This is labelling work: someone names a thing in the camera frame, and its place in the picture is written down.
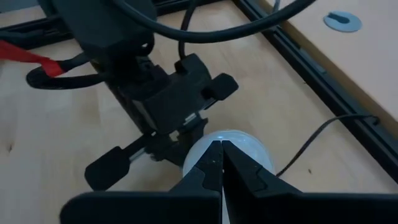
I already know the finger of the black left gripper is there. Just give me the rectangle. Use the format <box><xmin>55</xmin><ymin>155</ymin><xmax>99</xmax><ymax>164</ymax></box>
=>
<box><xmin>84</xmin><ymin>136</ymin><xmax>181</xmax><ymax>191</ymax></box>
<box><xmin>178</xmin><ymin>73</ymin><xmax>239</xmax><ymax>156</ymax></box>

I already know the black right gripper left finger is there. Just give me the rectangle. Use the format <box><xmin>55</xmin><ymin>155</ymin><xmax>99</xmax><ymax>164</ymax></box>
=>
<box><xmin>59</xmin><ymin>140</ymin><xmax>223</xmax><ymax>224</ymax></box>

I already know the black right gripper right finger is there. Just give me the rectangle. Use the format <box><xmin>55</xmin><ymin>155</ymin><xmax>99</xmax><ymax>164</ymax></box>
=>
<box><xmin>222</xmin><ymin>140</ymin><xmax>398</xmax><ymax>224</ymax></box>

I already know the white lightbulb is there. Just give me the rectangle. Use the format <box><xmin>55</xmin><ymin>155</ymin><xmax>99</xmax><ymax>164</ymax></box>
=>
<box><xmin>182</xmin><ymin>129</ymin><xmax>276</xmax><ymax>224</ymax></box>

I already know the red tape strip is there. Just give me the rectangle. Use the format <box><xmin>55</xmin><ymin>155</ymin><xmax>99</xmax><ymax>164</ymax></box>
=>
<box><xmin>0</xmin><ymin>39</ymin><xmax>65</xmax><ymax>78</ymax></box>

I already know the beech wooden desk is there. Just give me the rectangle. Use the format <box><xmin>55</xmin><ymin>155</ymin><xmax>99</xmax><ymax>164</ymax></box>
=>
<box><xmin>257</xmin><ymin>0</ymin><xmax>398</xmax><ymax>138</ymax></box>

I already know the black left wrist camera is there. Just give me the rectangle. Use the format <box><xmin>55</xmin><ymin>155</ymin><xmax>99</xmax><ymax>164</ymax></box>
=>
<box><xmin>172</xmin><ymin>52</ymin><xmax>214</xmax><ymax>94</ymax></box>

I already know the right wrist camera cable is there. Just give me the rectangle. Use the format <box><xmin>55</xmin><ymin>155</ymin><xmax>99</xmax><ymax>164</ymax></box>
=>
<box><xmin>113</xmin><ymin>0</ymin><xmax>317</xmax><ymax>44</ymax></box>

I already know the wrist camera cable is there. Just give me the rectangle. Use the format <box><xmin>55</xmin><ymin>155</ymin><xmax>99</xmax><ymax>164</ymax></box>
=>
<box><xmin>113</xmin><ymin>0</ymin><xmax>317</xmax><ymax>44</ymax></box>
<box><xmin>26</xmin><ymin>0</ymin><xmax>200</xmax><ymax>91</ymax></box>

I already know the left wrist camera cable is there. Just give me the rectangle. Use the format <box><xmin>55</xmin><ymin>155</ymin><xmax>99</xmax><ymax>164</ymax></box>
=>
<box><xmin>26</xmin><ymin>0</ymin><xmax>200</xmax><ymax>91</ymax></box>

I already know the thin black socket cord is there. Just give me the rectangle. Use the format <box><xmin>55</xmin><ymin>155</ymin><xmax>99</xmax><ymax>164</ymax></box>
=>
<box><xmin>275</xmin><ymin>114</ymin><xmax>380</xmax><ymax>177</ymax></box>

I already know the black aluminium rig frame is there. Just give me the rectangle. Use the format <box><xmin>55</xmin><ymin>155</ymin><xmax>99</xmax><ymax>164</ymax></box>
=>
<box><xmin>0</xmin><ymin>0</ymin><xmax>398</xmax><ymax>184</ymax></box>

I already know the grey round cable grommet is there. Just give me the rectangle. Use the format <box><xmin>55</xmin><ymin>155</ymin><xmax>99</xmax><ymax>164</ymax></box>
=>
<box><xmin>323</xmin><ymin>11</ymin><xmax>363</xmax><ymax>33</ymax></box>

